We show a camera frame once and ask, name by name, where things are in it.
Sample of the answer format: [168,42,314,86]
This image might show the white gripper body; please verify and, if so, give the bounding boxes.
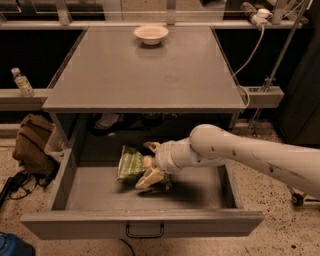
[154,137,201,175]

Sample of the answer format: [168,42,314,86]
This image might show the black yellow wheeled stand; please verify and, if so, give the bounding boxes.
[288,187,319,207]

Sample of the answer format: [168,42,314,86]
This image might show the white power cable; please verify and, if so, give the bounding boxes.
[232,23,266,109]

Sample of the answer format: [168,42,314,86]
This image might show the blue object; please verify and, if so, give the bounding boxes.
[0,232,36,256]

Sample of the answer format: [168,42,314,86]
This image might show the grey open drawer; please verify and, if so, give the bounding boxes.
[19,114,265,241]

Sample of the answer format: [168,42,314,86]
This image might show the brown backpack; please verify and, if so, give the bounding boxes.
[12,114,57,177]

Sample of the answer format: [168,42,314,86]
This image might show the black cables on floor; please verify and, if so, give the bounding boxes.
[0,169,51,209]

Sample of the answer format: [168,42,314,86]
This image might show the white bowl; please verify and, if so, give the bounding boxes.
[134,25,169,45]

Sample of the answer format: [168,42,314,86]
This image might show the black drawer handle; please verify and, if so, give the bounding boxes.
[126,224,165,239]

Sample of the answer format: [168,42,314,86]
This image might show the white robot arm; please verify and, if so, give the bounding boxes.
[136,124,320,199]

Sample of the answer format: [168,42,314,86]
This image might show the white power adapter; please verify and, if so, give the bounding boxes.
[240,2,269,31]

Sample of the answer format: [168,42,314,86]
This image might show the clear plastic water bottle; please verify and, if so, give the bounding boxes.
[11,67,35,97]

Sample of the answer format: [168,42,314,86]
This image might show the grey counter cabinet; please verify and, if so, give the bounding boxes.
[42,25,248,148]

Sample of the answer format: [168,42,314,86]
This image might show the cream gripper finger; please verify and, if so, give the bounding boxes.
[135,167,164,189]
[143,142,161,153]

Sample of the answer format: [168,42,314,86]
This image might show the green jalapeno chip bag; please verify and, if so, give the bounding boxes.
[116,145,172,189]

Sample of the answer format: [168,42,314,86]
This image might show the metal pole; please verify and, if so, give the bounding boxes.
[248,0,313,133]

